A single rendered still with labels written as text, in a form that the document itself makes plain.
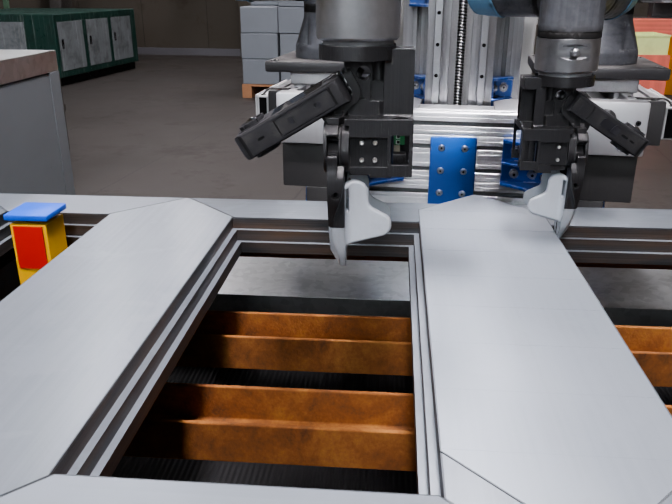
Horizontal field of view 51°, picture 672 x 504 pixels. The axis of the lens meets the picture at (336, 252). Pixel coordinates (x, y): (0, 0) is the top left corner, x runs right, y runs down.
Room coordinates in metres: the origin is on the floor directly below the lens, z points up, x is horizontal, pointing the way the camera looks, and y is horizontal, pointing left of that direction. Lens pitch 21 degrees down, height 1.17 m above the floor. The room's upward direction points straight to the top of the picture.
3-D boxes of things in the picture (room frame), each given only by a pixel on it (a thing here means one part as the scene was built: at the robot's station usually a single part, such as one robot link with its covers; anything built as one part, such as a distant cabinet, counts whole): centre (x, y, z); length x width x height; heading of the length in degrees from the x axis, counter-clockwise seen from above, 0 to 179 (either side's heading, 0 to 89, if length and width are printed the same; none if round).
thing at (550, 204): (0.87, -0.28, 0.90); 0.06 x 0.03 x 0.09; 85
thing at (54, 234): (0.91, 0.41, 0.78); 0.05 x 0.05 x 0.19; 85
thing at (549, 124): (0.88, -0.27, 1.01); 0.09 x 0.08 x 0.12; 85
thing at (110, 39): (9.92, 4.09, 0.42); 2.13 x 1.95 x 0.84; 169
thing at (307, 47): (1.44, 0.00, 1.09); 0.15 x 0.15 x 0.10
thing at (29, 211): (0.91, 0.41, 0.88); 0.06 x 0.06 x 0.02; 85
